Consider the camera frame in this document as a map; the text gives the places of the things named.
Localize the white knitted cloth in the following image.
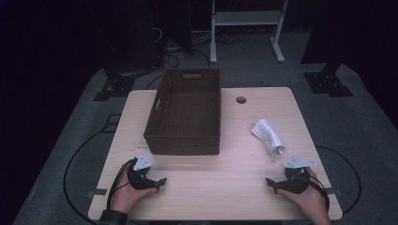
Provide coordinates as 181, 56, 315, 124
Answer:
251, 117, 286, 163

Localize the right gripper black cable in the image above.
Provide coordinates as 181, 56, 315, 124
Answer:
292, 172, 330, 212

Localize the person's right hand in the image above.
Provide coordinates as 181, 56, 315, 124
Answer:
276, 167, 333, 225

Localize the brown wicker basket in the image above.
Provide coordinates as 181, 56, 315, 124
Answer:
143, 67, 222, 157

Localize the black stand base with bolts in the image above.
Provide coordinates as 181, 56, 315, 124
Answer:
302, 60, 355, 98

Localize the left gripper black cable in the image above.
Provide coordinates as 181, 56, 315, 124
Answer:
106, 157, 139, 210

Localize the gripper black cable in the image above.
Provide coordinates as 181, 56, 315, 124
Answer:
292, 172, 330, 212
106, 157, 139, 210

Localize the white metal stand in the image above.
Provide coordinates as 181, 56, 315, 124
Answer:
209, 0, 289, 65

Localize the black tape square outline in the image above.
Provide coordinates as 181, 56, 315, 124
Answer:
101, 113, 122, 134

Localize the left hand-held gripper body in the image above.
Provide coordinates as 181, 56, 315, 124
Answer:
126, 153, 160, 191

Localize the long black floor cable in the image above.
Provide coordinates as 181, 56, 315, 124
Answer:
63, 129, 105, 225
314, 144, 363, 217

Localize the tangle of floor cables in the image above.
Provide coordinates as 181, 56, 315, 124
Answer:
149, 26, 211, 90

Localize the person's left hand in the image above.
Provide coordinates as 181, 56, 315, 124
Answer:
109, 168, 158, 215

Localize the black stand base with struts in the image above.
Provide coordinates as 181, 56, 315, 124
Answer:
93, 68, 139, 102

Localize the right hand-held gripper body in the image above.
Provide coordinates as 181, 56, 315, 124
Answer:
276, 157, 317, 195

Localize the grey tape strip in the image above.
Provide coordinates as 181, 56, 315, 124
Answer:
325, 187, 344, 197
86, 187, 108, 198

